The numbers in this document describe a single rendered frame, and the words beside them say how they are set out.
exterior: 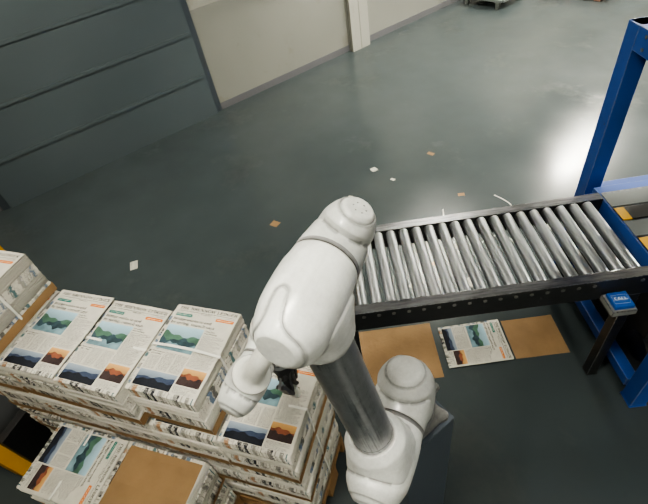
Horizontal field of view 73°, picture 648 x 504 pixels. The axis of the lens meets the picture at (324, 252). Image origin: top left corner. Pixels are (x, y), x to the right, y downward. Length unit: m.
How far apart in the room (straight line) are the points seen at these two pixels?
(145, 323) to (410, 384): 1.07
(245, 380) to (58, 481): 1.26
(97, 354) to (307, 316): 1.29
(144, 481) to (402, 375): 1.22
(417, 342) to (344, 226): 2.08
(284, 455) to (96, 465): 0.88
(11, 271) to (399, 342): 2.00
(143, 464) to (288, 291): 1.52
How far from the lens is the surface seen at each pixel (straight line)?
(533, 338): 2.90
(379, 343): 2.79
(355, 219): 0.76
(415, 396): 1.22
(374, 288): 2.01
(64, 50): 5.07
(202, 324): 1.74
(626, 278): 2.22
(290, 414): 1.71
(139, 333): 1.84
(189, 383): 1.61
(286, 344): 0.68
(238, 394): 1.21
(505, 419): 2.62
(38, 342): 2.06
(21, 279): 2.12
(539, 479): 2.54
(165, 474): 2.05
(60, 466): 2.31
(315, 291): 0.69
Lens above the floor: 2.34
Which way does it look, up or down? 44 degrees down
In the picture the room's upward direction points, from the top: 12 degrees counter-clockwise
